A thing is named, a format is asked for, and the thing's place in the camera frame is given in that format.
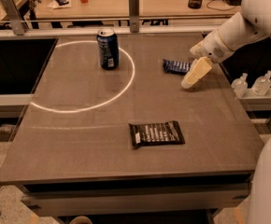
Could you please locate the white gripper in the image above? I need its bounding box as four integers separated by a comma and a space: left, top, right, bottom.
181, 28, 235, 90

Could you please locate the blue rxbar blueberry wrapper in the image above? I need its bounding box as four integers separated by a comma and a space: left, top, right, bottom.
163, 59, 192, 75

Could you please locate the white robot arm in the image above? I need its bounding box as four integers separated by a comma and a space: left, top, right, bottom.
181, 0, 271, 224

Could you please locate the dark brown rxbar wrapper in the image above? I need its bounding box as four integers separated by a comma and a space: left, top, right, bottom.
129, 120, 185, 148

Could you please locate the blue pepsi can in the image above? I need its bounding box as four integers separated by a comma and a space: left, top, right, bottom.
96, 28, 119, 70

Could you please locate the clear sanitizer bottle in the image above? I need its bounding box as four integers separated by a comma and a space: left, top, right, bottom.
251, 70, 271, 96
231, 73, 248, 98

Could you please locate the black mesh pen cup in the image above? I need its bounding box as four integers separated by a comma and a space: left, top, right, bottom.
188, 0, 203, 9

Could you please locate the black cable on desk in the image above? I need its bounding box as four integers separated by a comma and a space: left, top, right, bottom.
206, 0, 238, 12

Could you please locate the centre metal rail bracket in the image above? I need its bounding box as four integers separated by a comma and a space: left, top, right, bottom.
128, 0, 139, 33

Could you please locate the metal rail bracket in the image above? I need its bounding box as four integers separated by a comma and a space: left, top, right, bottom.
0, 0, 27, 35
128, 0, 139, 33

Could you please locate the left metal rail bracket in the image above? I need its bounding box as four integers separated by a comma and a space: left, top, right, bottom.
0, 0, 27, 35

